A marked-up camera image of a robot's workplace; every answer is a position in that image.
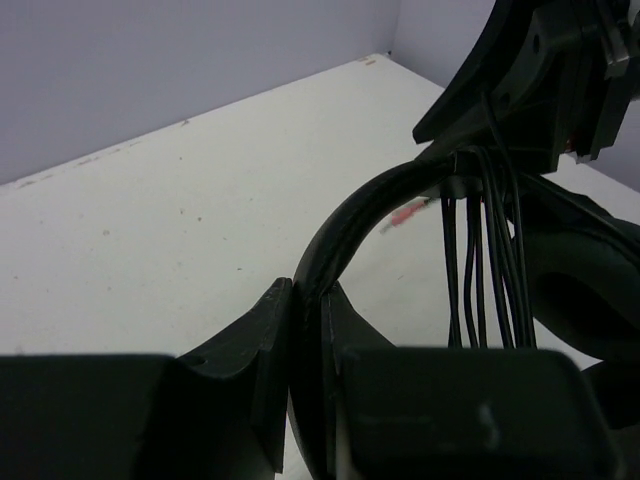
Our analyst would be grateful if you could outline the black headphone cable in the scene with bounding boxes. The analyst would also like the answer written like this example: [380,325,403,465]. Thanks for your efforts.
[379,92,539,350]

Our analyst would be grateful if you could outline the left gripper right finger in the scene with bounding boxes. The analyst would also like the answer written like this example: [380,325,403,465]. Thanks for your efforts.
[320,285,397,478]

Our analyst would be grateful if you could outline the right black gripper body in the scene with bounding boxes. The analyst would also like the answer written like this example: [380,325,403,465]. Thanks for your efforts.
[562,1,639,163]

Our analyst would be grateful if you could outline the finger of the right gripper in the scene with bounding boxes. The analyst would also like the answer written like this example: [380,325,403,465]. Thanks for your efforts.
[490,9,580,173]
[412,0,535,144]

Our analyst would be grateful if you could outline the black headphones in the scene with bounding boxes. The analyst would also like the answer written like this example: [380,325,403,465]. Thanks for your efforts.
[289,147,639,479]

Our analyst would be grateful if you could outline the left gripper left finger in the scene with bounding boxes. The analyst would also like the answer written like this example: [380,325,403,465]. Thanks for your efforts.
[179,278,293,473]

